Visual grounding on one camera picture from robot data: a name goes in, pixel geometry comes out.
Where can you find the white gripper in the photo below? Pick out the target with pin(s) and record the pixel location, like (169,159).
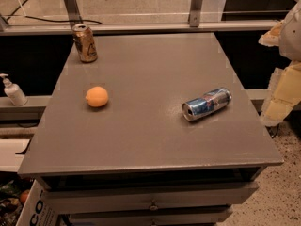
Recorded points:
(292,35)

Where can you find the blue silver redbull can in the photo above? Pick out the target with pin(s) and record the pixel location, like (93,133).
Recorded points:
(207,104)

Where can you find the gold beverage can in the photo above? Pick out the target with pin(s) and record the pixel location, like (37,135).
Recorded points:
(84,42)

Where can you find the grey drawer cabinet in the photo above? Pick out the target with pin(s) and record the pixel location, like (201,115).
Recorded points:
(137,161)

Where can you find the orange fruit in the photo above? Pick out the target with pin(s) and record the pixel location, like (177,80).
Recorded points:
(97,97)

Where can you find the white pump lotion bottle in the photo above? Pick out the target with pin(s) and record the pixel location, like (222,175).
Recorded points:
(13,91)

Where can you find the white cardboard box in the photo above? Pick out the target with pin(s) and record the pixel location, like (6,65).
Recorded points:
(36,211)

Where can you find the metal railing frame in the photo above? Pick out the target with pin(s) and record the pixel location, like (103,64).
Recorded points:
(56,17)

